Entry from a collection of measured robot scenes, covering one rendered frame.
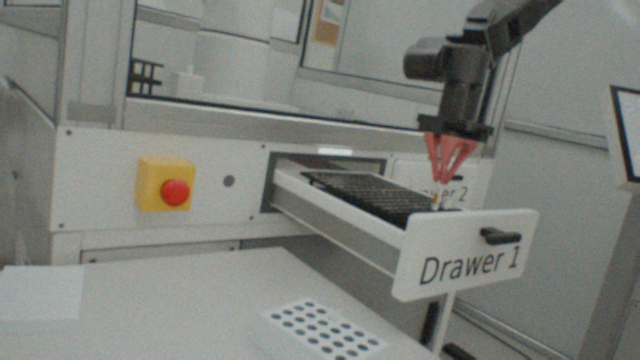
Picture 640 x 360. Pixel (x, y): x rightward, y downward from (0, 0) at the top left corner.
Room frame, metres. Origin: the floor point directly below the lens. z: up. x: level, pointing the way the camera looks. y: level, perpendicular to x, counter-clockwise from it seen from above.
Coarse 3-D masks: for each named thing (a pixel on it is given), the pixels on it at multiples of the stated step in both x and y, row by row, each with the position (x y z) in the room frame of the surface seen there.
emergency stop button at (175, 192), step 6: (174, 180) 0.63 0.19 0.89; (180, 180) 0.63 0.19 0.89; (168, 186) 0.62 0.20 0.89; (174, 186) 0.62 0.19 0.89; (180, 186) 0.63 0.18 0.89; (186, 186) 0.64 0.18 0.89; (162, 192) 0.62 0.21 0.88; (168, 192) 0.62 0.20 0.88; (174, 192) 0.62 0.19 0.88; (180, 192) 0.63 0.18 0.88; (186, 192) 0.64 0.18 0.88; (162, 198) 0.62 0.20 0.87; (168, 198) 0.62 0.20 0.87; (174, 198) 0.63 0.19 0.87; (180, 198) 0.63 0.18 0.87; (186, 198) 0.64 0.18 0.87; (168, 204) 0.63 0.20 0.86; (174, 204) 0.63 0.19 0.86; (180, 204) 0.63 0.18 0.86
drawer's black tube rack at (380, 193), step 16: (304, 176) 0.81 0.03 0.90; (320, 176) 0.82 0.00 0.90; (336, 176) 0.85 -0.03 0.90; (352, 176) 0.87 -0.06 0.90; (368, 176) 0.90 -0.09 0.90; (336, 192) 0.85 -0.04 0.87; (352, 192) 0.74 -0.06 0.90; (368, 192) 0.77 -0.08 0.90; (384, 192) 0.78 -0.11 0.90; (400, 192) 0.82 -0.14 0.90; (416, 192) 0.84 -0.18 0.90; (368, 208) 0.78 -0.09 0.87; (400, 224) 0.71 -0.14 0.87
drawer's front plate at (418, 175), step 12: (396, 168) 1.00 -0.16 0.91; (408, 168) 1.01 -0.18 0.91; (420, 168) 1.03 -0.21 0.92; (468, 168) 1.15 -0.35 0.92; (396, 180) 0.99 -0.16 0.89; (408, 180) 1.01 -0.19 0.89; (420, 180) 1.04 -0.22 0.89; (432, 180) 1.07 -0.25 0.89; (468, 180) 1.16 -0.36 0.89; (432, 192) 1.07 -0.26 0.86; (444, 192) 1.10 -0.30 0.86; (456, 192) 1.13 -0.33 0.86; (468, 192) 1.16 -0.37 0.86; (468, 204) 1.17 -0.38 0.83
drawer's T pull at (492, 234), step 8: (480, 232) 0.63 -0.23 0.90; (488, 232) 0.62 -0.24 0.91; (496, 232) 0.61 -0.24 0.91; (504, 232) 0.62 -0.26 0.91; (512, 232) 0.63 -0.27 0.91; (488, 240) 0.59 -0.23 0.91; (496, 240) 0.59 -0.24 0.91; (504, 240) 0.60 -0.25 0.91; (512, 240) 0.62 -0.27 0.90; (520, 240) 0.63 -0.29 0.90
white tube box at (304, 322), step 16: (288, 304) 0.53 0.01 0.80; (304, 304) 0.53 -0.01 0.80; (320, 304) 0.54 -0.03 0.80; (272, 320) 0.48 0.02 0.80; (288, 320) 0.49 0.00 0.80; (304, 320) 0.50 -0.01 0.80; (320, 320) 0.50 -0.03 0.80; (256, 336) 0.49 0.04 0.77; (272, 336) 0.47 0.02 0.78; (288, 336) 0.46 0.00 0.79; (304, 336) 0.46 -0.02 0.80; (320, 336) 0.48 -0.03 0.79; (336, 336) 0.47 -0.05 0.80; (352, 336) 0.48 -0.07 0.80; (368, 336) 0.49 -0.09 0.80; (272, 352) 0.47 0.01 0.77; (288, 352) 0.46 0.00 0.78; (304, 352) 0.45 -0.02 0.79; (320, 352) 0.44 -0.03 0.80; (336, 352) 0.44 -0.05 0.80; (352, 352) 0.45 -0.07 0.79; (368, 352) 0.45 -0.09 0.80; (384, 352) 0.47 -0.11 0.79
